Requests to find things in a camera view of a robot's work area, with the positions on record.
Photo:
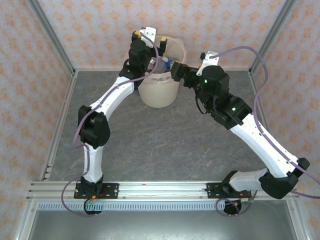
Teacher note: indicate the clear bottle blue label blue cap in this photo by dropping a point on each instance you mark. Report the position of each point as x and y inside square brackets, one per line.
[172, 62]

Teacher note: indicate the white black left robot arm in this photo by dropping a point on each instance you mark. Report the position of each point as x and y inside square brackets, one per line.
[110, 97]

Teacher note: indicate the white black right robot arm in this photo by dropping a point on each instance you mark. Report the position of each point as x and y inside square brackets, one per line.
[262, 145]

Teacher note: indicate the clear pink bin liner bag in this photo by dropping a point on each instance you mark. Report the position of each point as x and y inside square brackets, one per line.
[162, 79]

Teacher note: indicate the cream plastic bin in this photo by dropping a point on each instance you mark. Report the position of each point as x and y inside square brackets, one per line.
[158, 92]

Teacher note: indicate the small green circuit board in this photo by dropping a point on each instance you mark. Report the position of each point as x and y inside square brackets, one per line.
[247, 199]

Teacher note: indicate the grey metal panel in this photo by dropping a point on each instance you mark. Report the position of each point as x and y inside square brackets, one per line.
[160, 225]

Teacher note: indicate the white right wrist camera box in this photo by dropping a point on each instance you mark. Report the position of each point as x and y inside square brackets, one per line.
[209, 58]

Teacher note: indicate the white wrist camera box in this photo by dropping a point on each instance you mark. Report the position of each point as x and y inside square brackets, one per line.
[150, 32]
[209, 58]

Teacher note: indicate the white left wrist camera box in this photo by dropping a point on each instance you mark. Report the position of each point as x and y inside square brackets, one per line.
[150, 32]

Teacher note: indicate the aluminium frame post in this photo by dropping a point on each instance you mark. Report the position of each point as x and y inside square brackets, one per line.
[53, 37]
[271, 37]

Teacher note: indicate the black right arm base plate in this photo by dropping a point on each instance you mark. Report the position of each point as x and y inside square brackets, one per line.
[212, 191]

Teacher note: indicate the long aluminium base rail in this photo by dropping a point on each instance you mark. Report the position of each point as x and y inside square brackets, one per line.
[162, 191]

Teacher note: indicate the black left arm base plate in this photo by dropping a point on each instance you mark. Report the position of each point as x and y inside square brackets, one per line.
[110, 191]

